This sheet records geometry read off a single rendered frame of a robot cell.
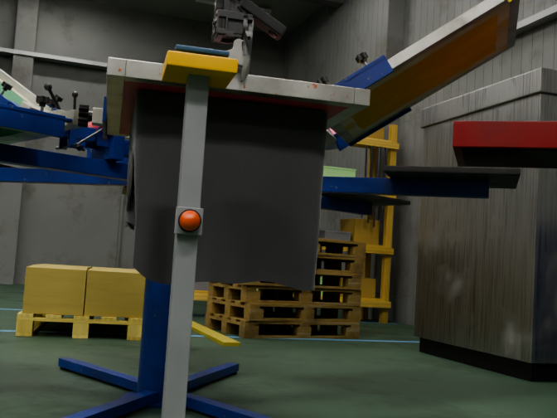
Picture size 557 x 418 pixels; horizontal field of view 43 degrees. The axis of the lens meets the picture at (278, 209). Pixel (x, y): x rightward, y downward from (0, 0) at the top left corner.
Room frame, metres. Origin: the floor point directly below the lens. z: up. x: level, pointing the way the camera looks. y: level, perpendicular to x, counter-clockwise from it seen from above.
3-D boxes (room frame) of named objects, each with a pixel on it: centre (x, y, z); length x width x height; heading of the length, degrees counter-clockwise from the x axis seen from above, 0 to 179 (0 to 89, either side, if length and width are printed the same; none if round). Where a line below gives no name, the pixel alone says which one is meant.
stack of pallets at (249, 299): (6.02, -0.09, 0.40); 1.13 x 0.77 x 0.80; 121
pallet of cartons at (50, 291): (5.38, 1.40, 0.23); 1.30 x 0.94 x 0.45; 19
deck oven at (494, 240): (4.85, -1.74, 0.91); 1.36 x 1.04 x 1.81; 19
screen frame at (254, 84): (1.91, 0.18, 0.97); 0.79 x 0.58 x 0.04; 13
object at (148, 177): (1.63, 0.12, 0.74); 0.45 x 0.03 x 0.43; 103
